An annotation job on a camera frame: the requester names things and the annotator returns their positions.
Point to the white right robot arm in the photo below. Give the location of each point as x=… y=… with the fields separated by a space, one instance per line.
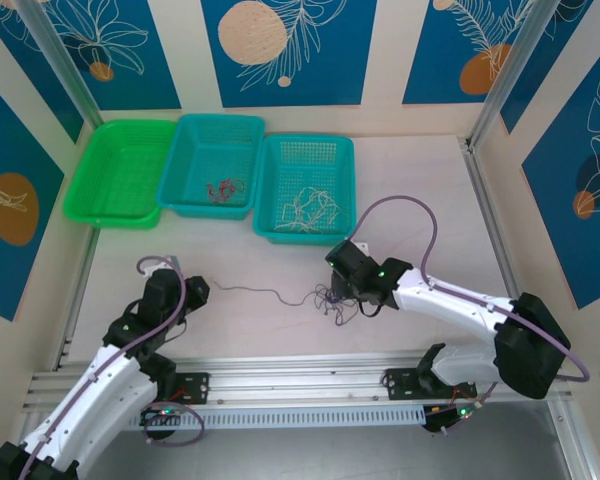
x=455 y=300

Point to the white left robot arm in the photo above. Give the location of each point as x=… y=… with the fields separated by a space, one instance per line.
x=105 y=385

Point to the teal plastic basket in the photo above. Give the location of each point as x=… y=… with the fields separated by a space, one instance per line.
x=210 y=165
x=305 y=190

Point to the black controller board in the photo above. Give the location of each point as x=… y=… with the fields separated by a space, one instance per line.
x=455 y=417
x=160 y=417

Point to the green plastic basket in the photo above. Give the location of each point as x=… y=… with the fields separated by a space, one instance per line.
x=117 y=170

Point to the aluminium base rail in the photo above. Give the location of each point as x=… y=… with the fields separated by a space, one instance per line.
x=300 y=380

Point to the aluminium side rail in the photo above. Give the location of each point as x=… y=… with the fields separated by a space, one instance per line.
x=495 y=225

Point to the aluminium frame post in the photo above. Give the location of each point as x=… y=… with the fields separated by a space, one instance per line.
x=60 y=65
x=520 y=65

